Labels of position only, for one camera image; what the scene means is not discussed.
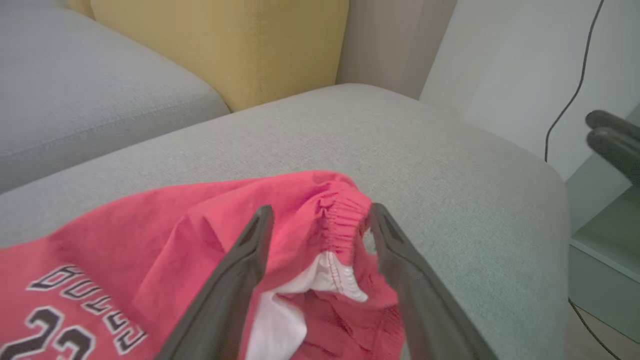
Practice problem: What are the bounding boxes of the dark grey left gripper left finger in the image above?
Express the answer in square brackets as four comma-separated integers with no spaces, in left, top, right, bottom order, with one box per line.
[154,205,275,360]

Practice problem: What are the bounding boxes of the yellow sofa back cushion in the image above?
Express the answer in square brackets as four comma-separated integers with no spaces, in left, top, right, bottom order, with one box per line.
[65,0,351,113]

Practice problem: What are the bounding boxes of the red shorts with white stripes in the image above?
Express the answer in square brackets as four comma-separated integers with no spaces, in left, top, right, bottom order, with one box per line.
[0,170,408,360]

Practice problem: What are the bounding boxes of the thin black floor cable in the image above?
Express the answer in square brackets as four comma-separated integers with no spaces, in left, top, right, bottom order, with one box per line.
[569,299,623,360]

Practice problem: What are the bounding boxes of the thin black wall cable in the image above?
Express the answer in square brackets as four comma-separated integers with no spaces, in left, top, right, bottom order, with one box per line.
[544,0,607,163]

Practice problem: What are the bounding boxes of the pale green cabinet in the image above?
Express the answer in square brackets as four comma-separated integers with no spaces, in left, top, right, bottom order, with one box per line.
[565,102,640,346]

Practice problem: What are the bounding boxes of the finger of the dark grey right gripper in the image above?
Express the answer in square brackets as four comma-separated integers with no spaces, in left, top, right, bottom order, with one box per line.
[585,110,640,135]
[586,127,640,187]

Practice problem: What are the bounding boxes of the grey fabric sofa ottoman seat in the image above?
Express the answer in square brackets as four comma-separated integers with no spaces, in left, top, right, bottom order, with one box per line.
[0,82,573,360]

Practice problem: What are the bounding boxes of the grey fabric sofa seat cushion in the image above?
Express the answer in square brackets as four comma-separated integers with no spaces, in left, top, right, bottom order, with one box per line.
[0,5,231,193]

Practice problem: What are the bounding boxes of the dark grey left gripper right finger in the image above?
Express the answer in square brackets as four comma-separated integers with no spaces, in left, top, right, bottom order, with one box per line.
[368,203,499,360]

